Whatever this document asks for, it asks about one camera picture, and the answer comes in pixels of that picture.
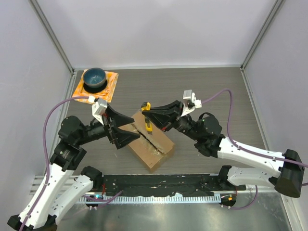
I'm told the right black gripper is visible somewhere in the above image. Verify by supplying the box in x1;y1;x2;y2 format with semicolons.
142;100;202;141

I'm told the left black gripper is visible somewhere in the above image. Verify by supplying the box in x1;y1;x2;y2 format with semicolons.
77;103;141;147

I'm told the yellow utility knife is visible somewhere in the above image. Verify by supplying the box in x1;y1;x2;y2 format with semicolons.
141;102;153;134

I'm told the brown cardboard express box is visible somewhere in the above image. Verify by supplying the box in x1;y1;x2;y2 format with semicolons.
120;111;175;173

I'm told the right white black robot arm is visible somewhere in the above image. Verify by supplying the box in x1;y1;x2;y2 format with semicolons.
141;100;305;198

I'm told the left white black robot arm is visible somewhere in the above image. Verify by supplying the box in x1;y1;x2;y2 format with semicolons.
7;103;140;231

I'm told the orange checkered cloth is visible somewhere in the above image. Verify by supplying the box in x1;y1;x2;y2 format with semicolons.
72;69;118;103

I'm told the black round coaster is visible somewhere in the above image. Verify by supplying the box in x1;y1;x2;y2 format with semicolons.
83;80;108;93

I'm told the blue ceramic bowl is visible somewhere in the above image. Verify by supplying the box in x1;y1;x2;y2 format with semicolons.
83;68;107;88

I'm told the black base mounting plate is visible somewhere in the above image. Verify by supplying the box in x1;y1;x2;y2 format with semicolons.
90;174;246;197

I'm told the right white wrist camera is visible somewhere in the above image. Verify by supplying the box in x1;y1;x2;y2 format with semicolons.
181;90;202;117

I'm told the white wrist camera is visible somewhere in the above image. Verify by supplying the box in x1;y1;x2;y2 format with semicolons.
88;96;108;125
181;90;202;117

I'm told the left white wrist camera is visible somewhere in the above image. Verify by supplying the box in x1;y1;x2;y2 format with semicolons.
88;96;108;125

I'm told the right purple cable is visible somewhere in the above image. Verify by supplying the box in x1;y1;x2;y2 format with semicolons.
201;88;308;209

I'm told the purple cable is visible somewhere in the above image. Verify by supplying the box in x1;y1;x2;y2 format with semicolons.
18;96;123;231
201;88;308;209

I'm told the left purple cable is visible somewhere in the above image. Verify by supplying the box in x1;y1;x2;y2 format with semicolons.
18;96;123;231

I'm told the white slotted cable duct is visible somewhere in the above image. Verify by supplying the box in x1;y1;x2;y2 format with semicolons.
74;193;221;204

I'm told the aluminium frame rail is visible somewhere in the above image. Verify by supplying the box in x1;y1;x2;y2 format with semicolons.
29;176;78;195

